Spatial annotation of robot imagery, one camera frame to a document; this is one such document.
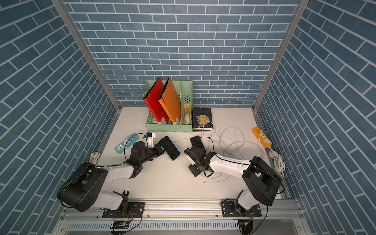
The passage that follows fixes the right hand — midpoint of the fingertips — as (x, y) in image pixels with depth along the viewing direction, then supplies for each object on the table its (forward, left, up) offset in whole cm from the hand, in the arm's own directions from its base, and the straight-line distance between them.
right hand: (194, 168), depth 87 cm
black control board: (-30, +34, -4) cm, 46 cm away
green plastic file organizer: (+52, +12, +18) cm, 56 cm away
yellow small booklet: (+40, +9, +3) cm, 41 cm away
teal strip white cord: (+2, +64, -1) cm, 64 cm away
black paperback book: (+42, -1, +2) cm, 42 cm away
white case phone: (+7, +15, +8) cm, 18 cm away
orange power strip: (+24, -46, +1) cm, 52 cm away
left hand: (+8, +14, +10) cm, 19 cm away
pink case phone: (+19, 0, -1) cm, 19 cm away
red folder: (+29, +28, +27) cm, 49 cm away
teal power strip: (+13, +46, +2) cm, 47 cm away
